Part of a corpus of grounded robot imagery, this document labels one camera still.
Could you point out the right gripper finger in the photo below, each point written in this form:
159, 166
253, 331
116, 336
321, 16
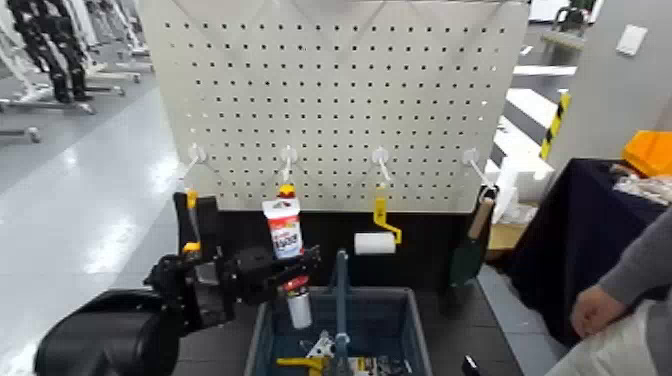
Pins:
408, 366
471, 365

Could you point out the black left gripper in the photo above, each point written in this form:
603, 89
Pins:
257, 275

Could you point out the red white glue tube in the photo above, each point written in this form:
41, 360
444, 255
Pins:
286, 236

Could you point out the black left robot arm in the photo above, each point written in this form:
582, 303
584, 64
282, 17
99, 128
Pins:
105, 336

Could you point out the person's hand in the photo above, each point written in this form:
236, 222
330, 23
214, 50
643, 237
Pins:
598, 311

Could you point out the yellow white packaged item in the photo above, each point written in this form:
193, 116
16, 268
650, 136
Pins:
367, 365

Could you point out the red yellow screwdriver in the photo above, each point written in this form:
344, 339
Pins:
286, 190

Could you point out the yellow paint roller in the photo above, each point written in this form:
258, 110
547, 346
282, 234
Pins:
374, 243

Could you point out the white pegboard hook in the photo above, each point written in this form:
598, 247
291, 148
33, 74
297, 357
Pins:
288, 156
197, 154
471, 156
380, 156

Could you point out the black backing panel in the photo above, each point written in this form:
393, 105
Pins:
420, 246

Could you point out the brown cardboard box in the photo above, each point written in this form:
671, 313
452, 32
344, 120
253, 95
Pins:
504, 236

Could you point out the table with black cloth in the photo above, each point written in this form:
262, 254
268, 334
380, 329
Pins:
567, 236

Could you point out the white perforated pegboard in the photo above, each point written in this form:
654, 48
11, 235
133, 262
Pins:
336, 105

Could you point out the white foam block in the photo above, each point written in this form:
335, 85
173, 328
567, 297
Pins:
525, 178

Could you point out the clear plastic bags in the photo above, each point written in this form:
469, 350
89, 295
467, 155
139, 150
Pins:
643, 186

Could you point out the white platform steps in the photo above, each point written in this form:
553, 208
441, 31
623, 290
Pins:
530, 105

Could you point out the orange plastic bin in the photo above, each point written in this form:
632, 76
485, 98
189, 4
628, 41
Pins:
651, 152

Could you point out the black humanoid robot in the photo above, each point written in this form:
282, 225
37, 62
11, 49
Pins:
60, 52

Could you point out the grey chair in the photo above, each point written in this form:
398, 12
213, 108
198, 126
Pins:
562, 39

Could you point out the white metal bracket tool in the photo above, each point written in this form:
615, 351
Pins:
321, 347

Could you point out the yellow black striped post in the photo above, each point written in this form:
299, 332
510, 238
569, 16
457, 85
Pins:
554, 126

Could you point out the white metal stand frame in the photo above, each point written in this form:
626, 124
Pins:
113, 78
47, 106

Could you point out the white wall plate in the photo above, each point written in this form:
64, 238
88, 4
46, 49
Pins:
631, 40

